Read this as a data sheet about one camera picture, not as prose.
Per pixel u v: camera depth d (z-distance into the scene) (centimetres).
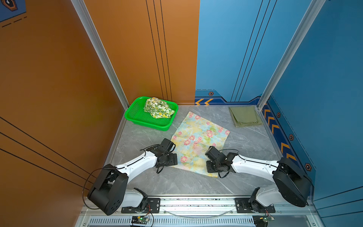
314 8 70
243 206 72
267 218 70
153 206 74
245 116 111
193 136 99
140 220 71
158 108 103
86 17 72
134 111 112
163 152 69
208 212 73
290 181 43
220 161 66
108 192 42
